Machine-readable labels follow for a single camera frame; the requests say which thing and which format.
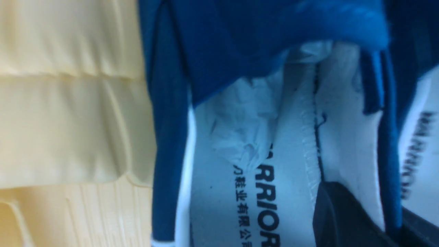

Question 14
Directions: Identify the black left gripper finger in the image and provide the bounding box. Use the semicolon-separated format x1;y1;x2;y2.
312;182;439;247

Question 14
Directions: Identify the navy canvas slip-on shoe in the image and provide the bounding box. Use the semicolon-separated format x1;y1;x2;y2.
139;0;389;247
386;0;439;227

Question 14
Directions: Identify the right yellow ridged slipper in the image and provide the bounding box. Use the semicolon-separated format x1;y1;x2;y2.
0;0;156;247

